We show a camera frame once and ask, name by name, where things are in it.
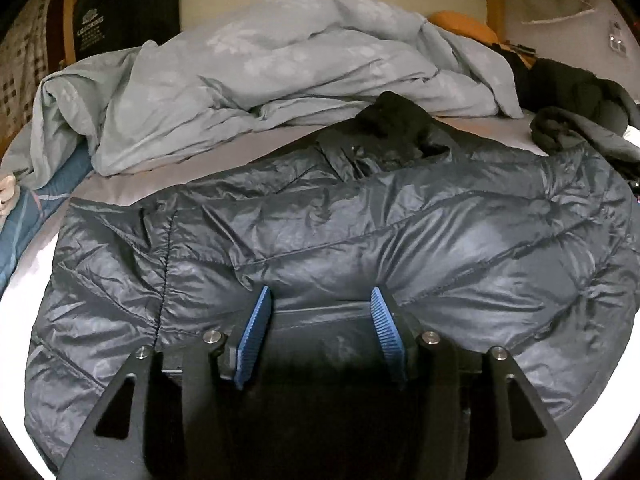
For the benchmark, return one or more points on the black printed bag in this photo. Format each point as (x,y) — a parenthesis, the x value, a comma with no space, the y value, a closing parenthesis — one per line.
(125,5)

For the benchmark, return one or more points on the dark green jacket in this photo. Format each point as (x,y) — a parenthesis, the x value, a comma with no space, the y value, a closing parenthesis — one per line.
(575,105)

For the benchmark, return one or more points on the blue pillow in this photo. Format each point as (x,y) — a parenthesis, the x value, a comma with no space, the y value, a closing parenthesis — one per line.
(35,220)

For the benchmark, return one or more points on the brown checkered curtain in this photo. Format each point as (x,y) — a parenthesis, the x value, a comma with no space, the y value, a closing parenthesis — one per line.
(25,65)

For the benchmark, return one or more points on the orange pillow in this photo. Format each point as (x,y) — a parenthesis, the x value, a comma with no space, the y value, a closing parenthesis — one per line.
(462,25)

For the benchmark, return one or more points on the white wall socket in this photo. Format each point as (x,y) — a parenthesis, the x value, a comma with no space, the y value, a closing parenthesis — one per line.
(616,37)

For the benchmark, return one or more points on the black down jacket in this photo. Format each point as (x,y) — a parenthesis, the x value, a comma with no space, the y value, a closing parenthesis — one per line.
(450,230)

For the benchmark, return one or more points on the light blue duvet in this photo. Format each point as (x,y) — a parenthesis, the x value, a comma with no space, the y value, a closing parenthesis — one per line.
(250,70)

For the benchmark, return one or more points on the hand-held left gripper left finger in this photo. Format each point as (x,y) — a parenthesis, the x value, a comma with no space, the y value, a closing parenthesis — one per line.
(255,330)

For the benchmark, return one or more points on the cream cloth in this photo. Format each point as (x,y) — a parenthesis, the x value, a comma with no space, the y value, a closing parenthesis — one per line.
(7,195)

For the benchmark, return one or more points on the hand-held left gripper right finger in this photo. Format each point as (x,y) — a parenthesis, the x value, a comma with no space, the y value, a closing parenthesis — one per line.
(387,330)

